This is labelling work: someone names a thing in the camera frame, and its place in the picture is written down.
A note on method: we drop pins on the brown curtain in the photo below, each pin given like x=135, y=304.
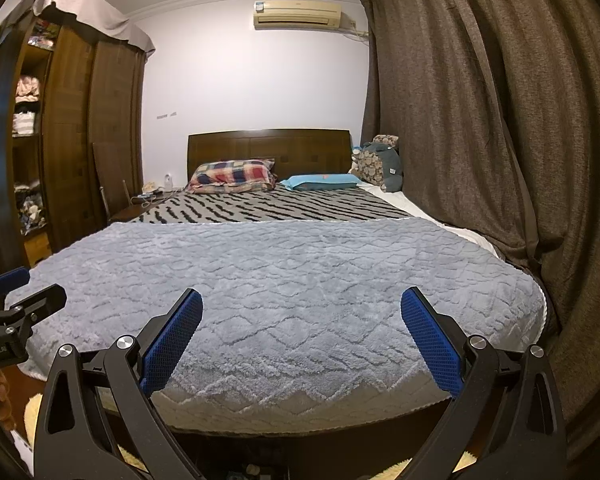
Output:
x=480, y=110

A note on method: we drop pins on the grey plush toy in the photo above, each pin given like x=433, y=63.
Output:
x=391, y=170

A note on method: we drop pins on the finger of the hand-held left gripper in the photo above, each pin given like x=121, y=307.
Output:
x=42, y=300
x=10, y=280

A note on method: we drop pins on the blue pillow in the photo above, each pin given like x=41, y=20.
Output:
x=320, y=181

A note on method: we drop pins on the grey dust cover cloth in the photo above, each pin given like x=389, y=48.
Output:
x=95, y=15

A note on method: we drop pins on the person's left hand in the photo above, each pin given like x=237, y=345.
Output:
x=2, y=397

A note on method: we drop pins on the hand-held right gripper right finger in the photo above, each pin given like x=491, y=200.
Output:
x=432, y=345

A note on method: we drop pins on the wooden nightstand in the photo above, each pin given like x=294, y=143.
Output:
x=135, y=209

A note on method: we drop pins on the pink folded clothes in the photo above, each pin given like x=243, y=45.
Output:
x=29, y=87

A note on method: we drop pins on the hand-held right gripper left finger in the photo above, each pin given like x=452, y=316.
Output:
x=172, y=345

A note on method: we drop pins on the small white device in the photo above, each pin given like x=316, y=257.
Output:
x=168, y=183

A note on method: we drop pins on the grey fleece blanket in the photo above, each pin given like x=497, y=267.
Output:
x=290, y=285

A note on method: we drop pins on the wooden headboard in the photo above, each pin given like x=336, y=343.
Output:
x=270, y=147

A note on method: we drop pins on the plaid pillow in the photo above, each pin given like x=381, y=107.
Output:
x=232, y=175

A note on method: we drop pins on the grey black striped blanket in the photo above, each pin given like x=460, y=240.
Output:
x=275, y=207

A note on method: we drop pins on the white striped folded clothes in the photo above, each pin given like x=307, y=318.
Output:
x=24, y=124

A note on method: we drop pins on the beige air conditioner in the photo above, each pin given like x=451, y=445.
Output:
x=297, y=15

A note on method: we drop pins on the wooden wardrobe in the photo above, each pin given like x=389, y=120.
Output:
x=75, y=135

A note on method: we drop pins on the pile of mixed clothes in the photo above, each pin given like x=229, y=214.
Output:
x=30, y=207

